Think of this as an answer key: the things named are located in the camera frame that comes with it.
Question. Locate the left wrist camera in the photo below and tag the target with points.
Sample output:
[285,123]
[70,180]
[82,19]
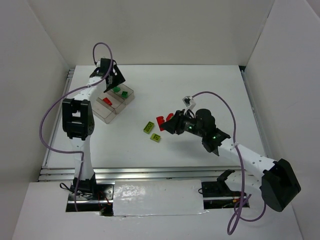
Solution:
[98,64]

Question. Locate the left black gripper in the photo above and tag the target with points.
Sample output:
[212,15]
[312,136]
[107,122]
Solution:
[113,77]

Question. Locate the green lego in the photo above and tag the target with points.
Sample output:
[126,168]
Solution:
[124,94]

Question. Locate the red long lego brick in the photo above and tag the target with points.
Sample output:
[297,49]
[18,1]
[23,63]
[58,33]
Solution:
[160,120]

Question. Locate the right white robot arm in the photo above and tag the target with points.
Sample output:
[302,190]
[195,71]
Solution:
[279,184]

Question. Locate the lime square lego brick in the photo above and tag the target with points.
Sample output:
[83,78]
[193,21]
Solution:
[155,137]

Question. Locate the clear bin near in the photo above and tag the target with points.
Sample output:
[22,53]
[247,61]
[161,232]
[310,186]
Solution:
[103,111]

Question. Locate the aluminium front rail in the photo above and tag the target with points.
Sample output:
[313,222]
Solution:
[154,173]

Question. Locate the red rounded lego brick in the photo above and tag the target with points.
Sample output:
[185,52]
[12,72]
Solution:
[169,116]

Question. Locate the small green lego brick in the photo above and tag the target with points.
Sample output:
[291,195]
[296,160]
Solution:
[116,89]

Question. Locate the lime long lego brick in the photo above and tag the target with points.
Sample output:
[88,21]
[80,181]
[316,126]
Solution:
[149,127]

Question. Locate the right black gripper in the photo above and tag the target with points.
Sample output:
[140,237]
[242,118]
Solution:
[178,122]

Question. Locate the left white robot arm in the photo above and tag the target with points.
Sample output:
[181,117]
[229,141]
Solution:
[78,121]

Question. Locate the white taped cover plate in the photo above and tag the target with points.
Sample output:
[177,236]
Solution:
[157,198]

